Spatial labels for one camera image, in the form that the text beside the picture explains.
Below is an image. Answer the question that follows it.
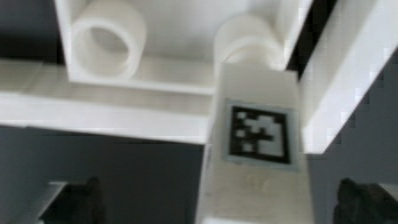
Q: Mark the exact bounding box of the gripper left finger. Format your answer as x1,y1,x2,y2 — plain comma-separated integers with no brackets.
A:
16,176,112,224

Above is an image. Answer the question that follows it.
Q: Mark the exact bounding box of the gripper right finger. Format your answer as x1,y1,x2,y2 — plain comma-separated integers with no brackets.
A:
333,178,398,224

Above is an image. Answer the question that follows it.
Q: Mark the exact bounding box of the white chair leg with tag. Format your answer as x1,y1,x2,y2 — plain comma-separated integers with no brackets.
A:
196,64,315,224

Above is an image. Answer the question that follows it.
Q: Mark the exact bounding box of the white chair seat part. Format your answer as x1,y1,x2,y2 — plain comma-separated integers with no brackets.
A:
54,0,313,95

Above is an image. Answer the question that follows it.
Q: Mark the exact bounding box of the white front fence bar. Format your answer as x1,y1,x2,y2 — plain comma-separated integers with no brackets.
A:
0,59,212,144

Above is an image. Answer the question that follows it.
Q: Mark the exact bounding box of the white fence bar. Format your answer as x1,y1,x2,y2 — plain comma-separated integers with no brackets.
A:
301,0,398,154
0,59,212,144

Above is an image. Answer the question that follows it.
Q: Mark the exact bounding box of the white right fence bar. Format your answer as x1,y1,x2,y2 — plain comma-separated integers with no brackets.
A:
301,0,398,154

